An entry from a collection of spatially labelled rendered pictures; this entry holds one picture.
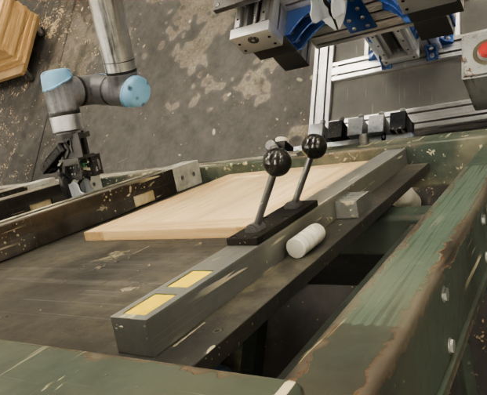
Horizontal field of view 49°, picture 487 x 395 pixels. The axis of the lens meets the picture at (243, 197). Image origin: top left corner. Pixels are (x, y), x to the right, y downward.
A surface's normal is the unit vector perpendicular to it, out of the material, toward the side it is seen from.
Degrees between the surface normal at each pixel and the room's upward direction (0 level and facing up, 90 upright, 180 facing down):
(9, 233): 90
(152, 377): 58
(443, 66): 0
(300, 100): 0
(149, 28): 0
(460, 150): 32
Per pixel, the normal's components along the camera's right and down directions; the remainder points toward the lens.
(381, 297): -0.18, -0.97
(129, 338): -0.51, 0.25
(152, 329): 0.84, -0.06
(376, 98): -0.53, -0.31
